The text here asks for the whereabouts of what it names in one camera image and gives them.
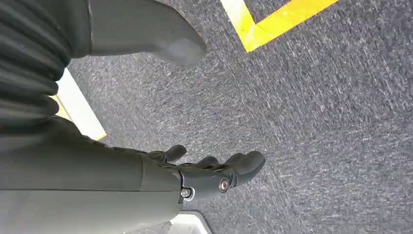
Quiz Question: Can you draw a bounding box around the yellow floor tape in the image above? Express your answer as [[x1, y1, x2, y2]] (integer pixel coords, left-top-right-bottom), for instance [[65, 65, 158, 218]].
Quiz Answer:
[[220, 0, 339, 53]]

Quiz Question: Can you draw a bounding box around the white floor strip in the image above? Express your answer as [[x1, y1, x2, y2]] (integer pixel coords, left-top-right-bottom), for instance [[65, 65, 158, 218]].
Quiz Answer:
[[50, 68, 108, 142]]

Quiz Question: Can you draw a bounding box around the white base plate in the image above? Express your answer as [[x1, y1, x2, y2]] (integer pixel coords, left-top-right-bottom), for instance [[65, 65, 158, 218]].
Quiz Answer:
[[167, 211, 214, 234]]

